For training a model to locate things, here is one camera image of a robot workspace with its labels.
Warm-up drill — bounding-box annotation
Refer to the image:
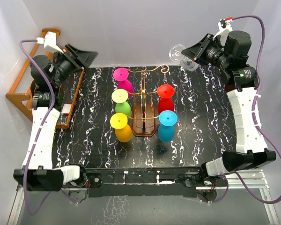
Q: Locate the magenta wine glass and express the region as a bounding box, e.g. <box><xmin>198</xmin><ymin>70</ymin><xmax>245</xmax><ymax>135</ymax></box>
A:
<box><xmin>113</xmin><ymin>67</ymin><xmax>134</xmax><ymax>97</ymax></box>

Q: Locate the green wine glass cream base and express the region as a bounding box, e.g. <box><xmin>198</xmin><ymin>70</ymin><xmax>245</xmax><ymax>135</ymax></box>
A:
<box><xmin>111</xmin><ymin>89</ymin><xmax>132</xmax><ymax>117</ymax></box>

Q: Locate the red wine glass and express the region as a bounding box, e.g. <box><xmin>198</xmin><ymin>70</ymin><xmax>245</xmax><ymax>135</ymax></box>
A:
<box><xmin>157</xmin><ymin>84</ymin><xmax>175</xmax><ymax>114</ymax></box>

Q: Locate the orange wine glass yellow base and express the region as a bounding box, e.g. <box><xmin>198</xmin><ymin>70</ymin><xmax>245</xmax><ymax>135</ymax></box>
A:
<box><xmin>110</xmin><ymin>113</ymin><xmax>133</xmax><ymax>143</ymax></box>

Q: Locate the red white small box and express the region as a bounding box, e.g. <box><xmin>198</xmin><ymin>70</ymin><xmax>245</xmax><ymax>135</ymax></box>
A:
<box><xmin>61</xmin><ymin>103</ymin><xmax>72</xmax><ymax>116</ymax></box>

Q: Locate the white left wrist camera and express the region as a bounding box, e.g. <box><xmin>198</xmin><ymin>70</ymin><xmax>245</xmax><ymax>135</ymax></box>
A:
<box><xmin>36</xmin><ymin>31</ymin><xmax>63</xmax><ymax>53</ymax></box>

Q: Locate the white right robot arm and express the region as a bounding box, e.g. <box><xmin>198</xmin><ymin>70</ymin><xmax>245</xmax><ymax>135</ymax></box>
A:
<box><xmin>181</xmin><ymin>30</ymin><xmax>276</xmax><ymax>186</ymax></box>

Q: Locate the clear wine glass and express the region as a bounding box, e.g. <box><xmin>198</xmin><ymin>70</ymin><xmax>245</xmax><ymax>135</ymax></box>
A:
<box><xmin>169</xmin><ymin>44</ymin><xmax>199</xmax><ymax>71</ymax></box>

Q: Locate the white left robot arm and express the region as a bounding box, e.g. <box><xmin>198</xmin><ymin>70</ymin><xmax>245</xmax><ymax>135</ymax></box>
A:
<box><xmin>13</xmin><ymin>44</ymin><xmax>98</xmax><ymax>191</ymax></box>

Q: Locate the wooden tiered shelf rack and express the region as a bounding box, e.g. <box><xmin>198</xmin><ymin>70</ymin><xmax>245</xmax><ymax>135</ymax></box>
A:
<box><xmin>6</xmin><ymin>28</ymin><xmax>85</xmax><ymax>129</ymax></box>

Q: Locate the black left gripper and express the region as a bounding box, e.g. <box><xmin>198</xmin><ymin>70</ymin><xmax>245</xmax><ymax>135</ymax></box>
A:
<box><xmin>52</xmin><ymin>44</ymin><xmax>98</xmax><ymax>87</ymax></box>

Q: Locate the gold wire wine glass rack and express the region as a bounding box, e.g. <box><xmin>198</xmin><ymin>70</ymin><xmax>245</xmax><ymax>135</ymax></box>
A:
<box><xmin>128</xmin><ymin>64</ymin><xmax>170</xmax><ymax>137</ymax></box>

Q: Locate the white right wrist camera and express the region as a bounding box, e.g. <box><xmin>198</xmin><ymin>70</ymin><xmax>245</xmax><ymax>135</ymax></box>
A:
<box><xmin>213</xmin><ymin>16</ymin><xmax>233</xmax><ymax>40</ymax></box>

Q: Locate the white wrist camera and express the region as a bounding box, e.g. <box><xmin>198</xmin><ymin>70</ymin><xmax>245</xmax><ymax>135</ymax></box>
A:
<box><xmin>213</xmin><ymin>16</ymin><xmax>233</xmax><ymax>40</ymax></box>
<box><xmin>36</xmin><ymin>31</ymin><xmax>63</xmax><ymax>53</ymax></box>

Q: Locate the blue wine glass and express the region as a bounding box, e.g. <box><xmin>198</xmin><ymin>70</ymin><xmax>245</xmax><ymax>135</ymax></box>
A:
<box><xmin>158</xmin><ymin>110</ymin><xmax>177</xmax><ymax>142</ymax></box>

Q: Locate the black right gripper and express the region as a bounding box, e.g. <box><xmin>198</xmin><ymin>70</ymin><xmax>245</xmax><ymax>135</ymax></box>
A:
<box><xmin>181</xmin><ymin>34</ymin><xmax>230</xmax><ymax>70</ymax></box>

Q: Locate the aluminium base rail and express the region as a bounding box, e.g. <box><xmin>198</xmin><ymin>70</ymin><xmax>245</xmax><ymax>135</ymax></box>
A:
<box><xmin>8</xmin><ymin>175</ymin><xmax>280</xmax><ymax>225</ymax></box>

